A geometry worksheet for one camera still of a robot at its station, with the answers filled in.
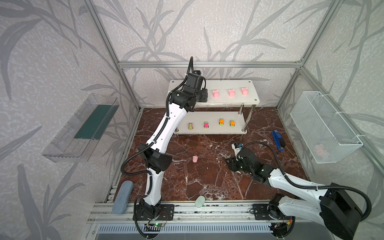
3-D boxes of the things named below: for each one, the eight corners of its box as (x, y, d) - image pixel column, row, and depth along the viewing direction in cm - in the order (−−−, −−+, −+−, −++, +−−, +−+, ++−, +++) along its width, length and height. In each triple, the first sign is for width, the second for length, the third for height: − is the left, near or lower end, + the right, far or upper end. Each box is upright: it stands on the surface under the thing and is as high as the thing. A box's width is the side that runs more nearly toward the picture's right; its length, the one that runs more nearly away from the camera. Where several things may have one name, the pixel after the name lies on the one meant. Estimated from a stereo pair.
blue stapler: (278, 151, 98) (281, 147, 95) (271, 133, 108) (274, 129, 104) (284, 151, 98) (288, 147, 95) (277, 133, 108) (280, 129, 104)
